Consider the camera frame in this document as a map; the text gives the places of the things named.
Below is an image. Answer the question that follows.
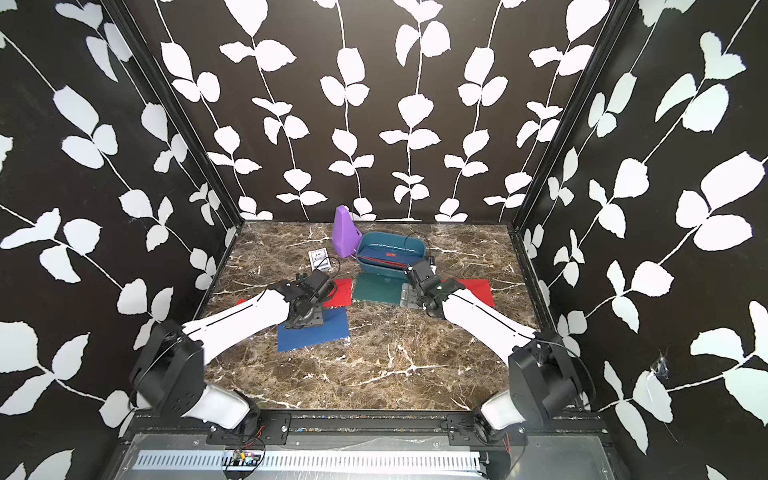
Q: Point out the blue envelope red seal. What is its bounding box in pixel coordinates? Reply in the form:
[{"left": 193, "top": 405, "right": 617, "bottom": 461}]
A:
[{"left": 357, "top": 252, "right": 421, "bottom": 270}]

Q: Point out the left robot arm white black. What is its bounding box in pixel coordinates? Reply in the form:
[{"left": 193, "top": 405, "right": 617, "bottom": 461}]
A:
[{"left": 129, "top": 269, "right": 337, "bottom": 431}]

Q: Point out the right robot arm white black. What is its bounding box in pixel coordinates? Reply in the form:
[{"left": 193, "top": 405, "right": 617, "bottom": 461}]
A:
[{"left": 404, "top": 259, "right": 584, "bottom": 435}]

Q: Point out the teal plastic storage box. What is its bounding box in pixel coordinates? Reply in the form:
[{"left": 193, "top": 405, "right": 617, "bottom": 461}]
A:
[{"left": 356, "top": 231, "right": 427, "bottom": 280}]

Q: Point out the small white card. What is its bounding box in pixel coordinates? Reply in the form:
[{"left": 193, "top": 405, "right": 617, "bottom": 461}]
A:
[{"left": 308, "top": 248, "right": 331, "bottom": 272}]

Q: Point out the green envelope back middle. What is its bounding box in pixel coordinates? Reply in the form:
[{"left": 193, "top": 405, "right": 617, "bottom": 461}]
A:
[{"left": 352, "top": 272, "right": 406, "bottom": 305}]

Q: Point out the purple pyramid metronome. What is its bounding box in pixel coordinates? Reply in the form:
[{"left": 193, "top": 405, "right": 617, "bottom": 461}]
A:
[{"left": 332, "top": 205, "right": 362, "bottom": 258}]

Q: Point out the small green circuit board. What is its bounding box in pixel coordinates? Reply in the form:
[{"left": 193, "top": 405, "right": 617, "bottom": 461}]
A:
[{"left": 224, "top": 450, "right": 262, "bottom": 470}]

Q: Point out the white perforated cable tray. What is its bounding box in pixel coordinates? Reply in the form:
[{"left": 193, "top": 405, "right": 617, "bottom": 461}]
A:
[{"left": 129, "top": 450, "right": 486, "bottom": 474}]

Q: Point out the black aluminium front rail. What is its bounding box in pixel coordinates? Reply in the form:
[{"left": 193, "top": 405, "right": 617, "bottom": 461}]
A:
[{"left": 126, "top": 409, "right": 612, "bottom": 449}]

